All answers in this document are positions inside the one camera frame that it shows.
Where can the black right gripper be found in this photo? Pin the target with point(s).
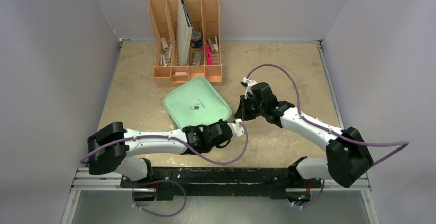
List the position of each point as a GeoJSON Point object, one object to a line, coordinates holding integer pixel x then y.
{"type": "Point", "coordinates": [246, 106]}

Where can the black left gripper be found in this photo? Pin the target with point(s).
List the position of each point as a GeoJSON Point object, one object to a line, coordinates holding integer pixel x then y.
{"type": "Point", "coordinates": [209, 127]}

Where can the mint green case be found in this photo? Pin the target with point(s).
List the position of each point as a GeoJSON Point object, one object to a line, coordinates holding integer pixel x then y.
{"type": "Point", "coordinates": [196, 103]}

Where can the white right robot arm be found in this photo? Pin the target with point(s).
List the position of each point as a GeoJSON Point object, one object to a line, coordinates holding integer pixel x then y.
{"type": "Point", "coordinates": [344, 162]}

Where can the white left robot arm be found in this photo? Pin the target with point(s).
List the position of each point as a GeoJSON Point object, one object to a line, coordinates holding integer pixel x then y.
{"type": "Point", "coordinates": [115, 149]}

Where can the peach desk organizer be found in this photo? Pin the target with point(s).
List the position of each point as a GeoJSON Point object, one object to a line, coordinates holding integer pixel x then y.
{"type": "Point", "coordinates": [205, 17]}

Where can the grey stapler in organizer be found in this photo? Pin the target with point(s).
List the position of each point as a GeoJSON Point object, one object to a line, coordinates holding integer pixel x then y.
{"type": "Point", "coordinates": [213, 44]}

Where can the pink item in organizer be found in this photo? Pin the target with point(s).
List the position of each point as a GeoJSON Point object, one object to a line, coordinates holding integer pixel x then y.
{"type": "Point", "coordinates": [208, 53]}

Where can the small grey box organizer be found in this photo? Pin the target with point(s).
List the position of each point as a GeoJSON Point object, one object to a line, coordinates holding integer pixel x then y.
{"type": "Point", "coordinates": [197, 57]}

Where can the dark round jar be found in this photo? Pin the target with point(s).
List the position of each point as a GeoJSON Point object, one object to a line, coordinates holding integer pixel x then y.
{"type": "Point", "coordinates": [196, 39]}

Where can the pink tube in organizer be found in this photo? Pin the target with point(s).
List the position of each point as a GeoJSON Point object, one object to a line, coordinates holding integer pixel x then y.
{"type": "Point", "coordinates": [164, 43]}

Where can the white board in organizer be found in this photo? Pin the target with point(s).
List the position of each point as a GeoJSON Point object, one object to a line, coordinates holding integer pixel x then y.
{"type": "Point", "coordinates": [184, 31]}

